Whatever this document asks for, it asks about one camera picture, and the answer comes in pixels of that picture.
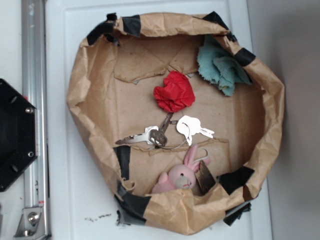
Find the aluminium extrusion rail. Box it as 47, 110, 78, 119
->
21, 0, 50, 210

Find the red crumpled paper ball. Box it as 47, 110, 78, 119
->
153, 71, 196, 113

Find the wire key ring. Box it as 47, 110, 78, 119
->
147, 122, 192, 151

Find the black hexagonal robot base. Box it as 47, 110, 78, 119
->
0, 79, 37, 192

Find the white plastic key tag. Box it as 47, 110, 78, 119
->
176, 115, 215, 146

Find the brown paper bag bin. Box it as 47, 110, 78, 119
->
67, 12, 285, 235

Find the bronze key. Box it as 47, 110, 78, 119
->
159, 112, 174, 133

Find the light blue terry cloth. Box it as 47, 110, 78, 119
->
197, 34, 253, 97

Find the silver key square head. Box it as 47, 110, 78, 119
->
149, 129, 168, 147

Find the metal corner bracket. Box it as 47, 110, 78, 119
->
13, 206, 51, 240

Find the brown cardboard scrap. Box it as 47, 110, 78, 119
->
195, 160, 216, 195

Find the pink plush bunny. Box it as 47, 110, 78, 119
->
151, 144, 211, 194

